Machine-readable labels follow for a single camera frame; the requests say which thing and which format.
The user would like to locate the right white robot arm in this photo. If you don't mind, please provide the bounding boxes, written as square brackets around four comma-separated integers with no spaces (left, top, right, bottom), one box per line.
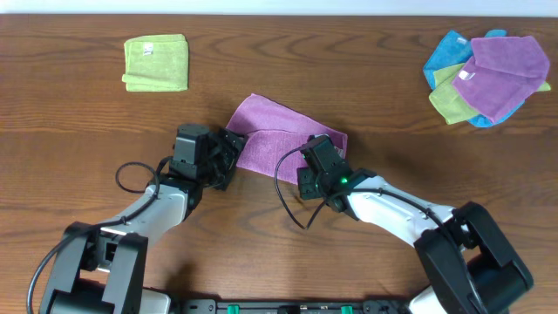
[297,135,534,313]

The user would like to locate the blue cloth on pile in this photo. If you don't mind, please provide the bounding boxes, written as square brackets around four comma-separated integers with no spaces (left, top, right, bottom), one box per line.
[423,31,524,127]

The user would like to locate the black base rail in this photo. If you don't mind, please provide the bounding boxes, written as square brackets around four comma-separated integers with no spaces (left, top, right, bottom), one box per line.
[169,299,411,314]

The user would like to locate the green cloth on pile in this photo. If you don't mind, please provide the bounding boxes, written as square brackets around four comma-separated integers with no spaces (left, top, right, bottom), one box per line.
[429,58,549,125]

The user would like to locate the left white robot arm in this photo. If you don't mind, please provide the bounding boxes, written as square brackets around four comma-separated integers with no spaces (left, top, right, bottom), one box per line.
[29,124,246,314]

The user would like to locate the purple cloth on pile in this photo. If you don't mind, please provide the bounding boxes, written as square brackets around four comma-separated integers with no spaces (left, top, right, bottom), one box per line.
[452,36,550,123]

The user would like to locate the purple cloth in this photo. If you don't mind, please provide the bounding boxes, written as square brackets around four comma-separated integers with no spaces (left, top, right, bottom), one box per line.
[227,94,348,184]
[452,36,550,123]

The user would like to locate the folded green cloth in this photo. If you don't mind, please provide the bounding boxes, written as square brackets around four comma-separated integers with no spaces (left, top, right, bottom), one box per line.
[121,34,189,92]

